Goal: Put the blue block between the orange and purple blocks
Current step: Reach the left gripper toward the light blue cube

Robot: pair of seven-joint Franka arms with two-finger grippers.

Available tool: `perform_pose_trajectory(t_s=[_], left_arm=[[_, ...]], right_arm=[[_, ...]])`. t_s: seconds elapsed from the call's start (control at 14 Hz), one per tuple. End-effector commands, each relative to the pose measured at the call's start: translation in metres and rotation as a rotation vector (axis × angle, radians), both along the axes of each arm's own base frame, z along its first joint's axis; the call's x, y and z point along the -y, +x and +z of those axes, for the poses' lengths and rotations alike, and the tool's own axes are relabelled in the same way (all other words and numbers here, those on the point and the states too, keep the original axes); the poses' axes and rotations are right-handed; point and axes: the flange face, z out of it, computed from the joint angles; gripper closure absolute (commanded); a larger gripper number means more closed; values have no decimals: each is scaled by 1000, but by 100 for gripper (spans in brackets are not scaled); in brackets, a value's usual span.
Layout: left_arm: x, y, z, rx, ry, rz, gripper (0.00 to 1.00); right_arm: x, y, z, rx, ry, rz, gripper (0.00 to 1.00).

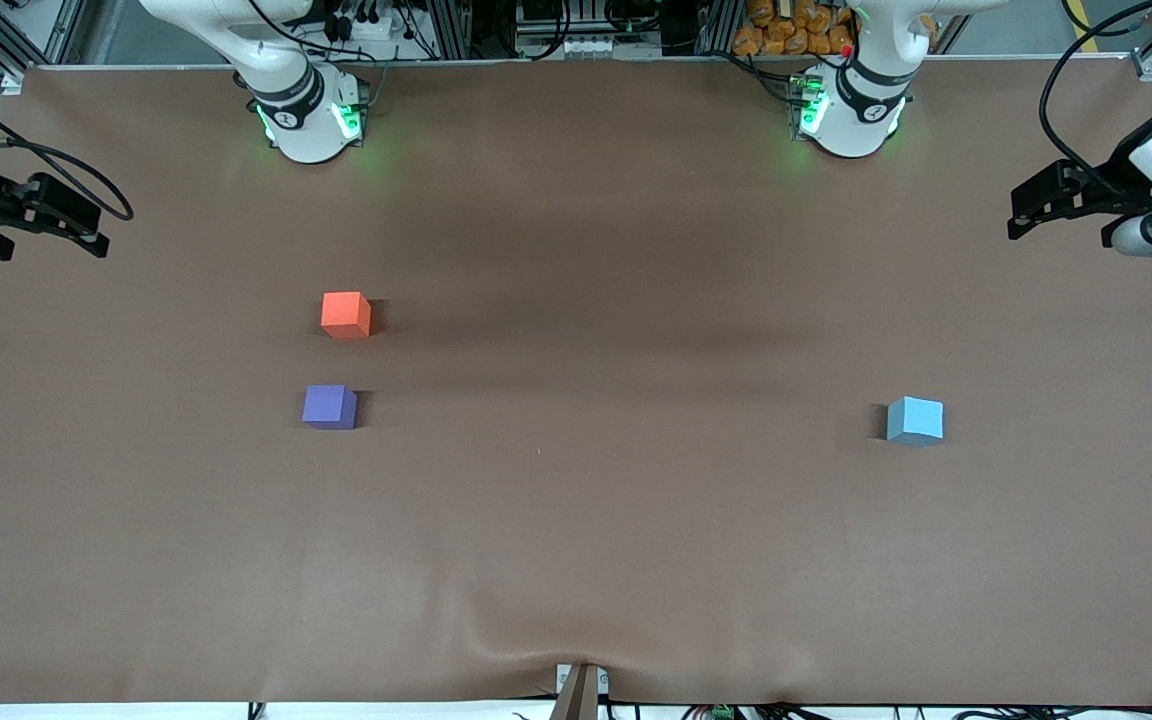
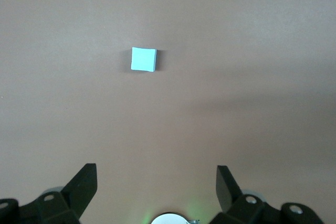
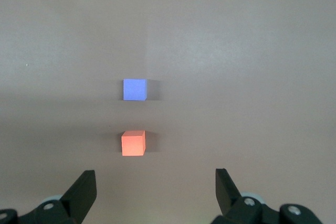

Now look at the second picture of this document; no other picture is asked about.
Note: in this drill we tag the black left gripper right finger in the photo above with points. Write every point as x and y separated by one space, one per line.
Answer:
228 192

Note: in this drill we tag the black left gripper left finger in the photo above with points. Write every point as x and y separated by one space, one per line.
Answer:
76 192

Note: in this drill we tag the light blue cube block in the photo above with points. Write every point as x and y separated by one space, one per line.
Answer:
144 59

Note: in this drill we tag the brown table mat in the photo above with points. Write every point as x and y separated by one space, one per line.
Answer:
236 51

